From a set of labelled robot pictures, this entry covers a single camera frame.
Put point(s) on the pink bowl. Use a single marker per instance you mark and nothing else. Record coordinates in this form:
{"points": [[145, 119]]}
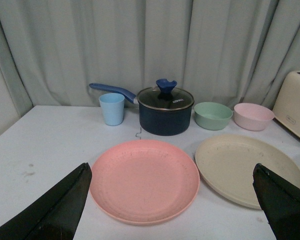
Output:
{"points": [[252, 117]]}

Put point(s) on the dark blue saucepan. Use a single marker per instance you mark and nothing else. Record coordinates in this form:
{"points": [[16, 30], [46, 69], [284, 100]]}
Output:
{"points": [[157, 122]]}

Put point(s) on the glass pot lid blue knob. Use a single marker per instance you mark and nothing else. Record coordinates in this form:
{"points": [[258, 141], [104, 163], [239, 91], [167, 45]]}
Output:
{"points": [[165, 96]]}

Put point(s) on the pink plate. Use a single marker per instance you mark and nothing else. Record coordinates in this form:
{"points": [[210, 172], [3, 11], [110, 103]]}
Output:
{"points": [[144, 182]]}

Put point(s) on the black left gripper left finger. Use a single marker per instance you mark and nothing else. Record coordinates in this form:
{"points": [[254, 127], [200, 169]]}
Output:
{"points": [[56, 214]]}

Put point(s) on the cream plate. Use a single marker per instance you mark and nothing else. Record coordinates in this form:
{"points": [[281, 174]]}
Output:
{"points": [[226, 163]]}

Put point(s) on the light blue cup left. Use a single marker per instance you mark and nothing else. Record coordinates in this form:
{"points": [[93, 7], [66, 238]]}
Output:
{"points": [[112, 107]]}

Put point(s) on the grey curtain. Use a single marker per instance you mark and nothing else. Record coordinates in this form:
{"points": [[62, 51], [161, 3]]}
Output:
{"points": [[224, 51]]}

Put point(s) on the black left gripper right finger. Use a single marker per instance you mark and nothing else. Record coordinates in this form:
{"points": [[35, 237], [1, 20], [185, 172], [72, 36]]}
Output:
{"points": [[280, 201]]}

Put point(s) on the cream toaster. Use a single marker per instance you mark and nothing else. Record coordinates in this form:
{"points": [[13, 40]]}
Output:
{"points": [[287, 105]]}

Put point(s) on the green bowl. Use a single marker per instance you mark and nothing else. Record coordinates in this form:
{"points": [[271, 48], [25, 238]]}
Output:
{"points": [[212, 116]]}

